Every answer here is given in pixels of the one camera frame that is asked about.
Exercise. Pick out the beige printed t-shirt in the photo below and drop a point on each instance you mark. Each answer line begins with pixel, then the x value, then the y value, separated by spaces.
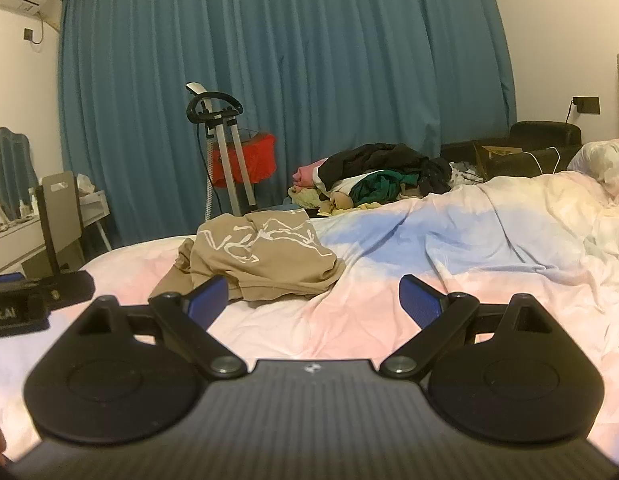
pixel 269 260

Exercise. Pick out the white crumpled cloth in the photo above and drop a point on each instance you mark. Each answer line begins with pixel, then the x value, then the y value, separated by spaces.
pixel 462 175

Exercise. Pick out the blue-grey hanging garment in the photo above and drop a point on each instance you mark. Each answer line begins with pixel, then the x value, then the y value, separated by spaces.
pixel 11 170

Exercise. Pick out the black sofa chair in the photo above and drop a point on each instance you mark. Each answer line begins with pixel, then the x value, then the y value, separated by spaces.
pixel 539 135

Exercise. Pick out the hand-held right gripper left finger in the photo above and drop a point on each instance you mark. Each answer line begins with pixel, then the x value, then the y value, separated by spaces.
pixel 209 301

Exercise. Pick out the small white bottle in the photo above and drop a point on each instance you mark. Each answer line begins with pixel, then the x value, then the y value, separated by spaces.
pixel 22 209

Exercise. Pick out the blue curtain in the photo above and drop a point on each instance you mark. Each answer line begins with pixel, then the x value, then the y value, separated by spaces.
pixel 339 60

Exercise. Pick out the black wall outlet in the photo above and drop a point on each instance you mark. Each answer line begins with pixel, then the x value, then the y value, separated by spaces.
pixel 587 105

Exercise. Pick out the green garment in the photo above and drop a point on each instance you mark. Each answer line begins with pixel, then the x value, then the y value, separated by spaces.
pixel 384 185

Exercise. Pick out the white pillow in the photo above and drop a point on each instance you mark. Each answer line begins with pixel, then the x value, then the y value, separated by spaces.
pixel 604 157

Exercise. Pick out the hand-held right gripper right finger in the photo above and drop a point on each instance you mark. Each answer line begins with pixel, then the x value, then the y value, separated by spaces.
pixel 419 302

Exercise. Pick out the garment steamer stand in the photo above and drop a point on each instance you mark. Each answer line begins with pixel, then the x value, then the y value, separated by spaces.
pixel 195 89

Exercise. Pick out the white bag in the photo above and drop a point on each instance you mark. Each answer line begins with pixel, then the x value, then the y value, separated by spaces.
pixel 85 184

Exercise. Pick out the pastel tie-dye duvet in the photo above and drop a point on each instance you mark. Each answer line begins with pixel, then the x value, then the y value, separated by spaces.
pixel 439 240

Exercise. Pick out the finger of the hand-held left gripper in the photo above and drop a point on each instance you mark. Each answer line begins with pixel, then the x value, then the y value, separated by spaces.
pixel 4 280
pixel 64 287

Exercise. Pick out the pink garment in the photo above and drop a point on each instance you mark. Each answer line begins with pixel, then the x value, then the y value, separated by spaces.
pixel 307 174

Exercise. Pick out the cardboard box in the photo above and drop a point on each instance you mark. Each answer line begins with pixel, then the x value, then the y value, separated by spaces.
pixel 494 152

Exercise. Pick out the pale yellow garment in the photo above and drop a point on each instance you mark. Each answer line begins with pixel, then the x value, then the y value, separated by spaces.
pixel 302 196

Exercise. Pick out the red laundry basket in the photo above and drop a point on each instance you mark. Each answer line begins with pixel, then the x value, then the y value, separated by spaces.
pixel 259 160

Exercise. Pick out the grey chair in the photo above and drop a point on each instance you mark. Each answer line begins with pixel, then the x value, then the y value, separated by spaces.
pixel 64 210

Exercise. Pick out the white desk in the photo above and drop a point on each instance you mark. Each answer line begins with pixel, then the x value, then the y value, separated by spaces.
pixel 9 245

